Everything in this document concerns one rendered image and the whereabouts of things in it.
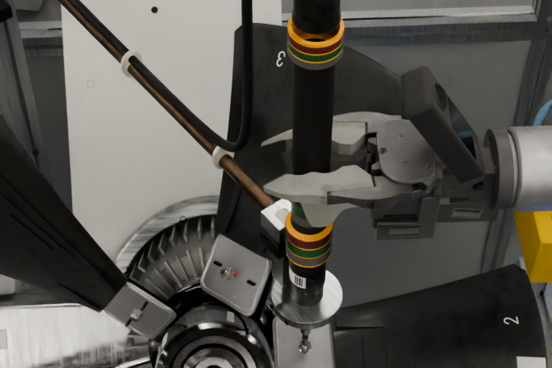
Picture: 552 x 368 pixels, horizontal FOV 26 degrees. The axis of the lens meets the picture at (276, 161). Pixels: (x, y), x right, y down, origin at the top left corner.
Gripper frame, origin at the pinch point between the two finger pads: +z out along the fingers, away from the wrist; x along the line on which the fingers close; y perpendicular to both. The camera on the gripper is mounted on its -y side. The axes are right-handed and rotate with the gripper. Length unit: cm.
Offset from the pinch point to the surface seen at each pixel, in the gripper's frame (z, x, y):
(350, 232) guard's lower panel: -18, 70, 102
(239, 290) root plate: 3.6, 3.4, 24.1
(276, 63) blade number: -1.0, 21.5, 9.5
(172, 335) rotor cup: 10.4, -2.0, 23.6
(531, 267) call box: -34, 22, 48
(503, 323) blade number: -24.7, 2.7, 31.0
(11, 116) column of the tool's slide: 36, 56, 53
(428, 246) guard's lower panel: -33, 70, 107
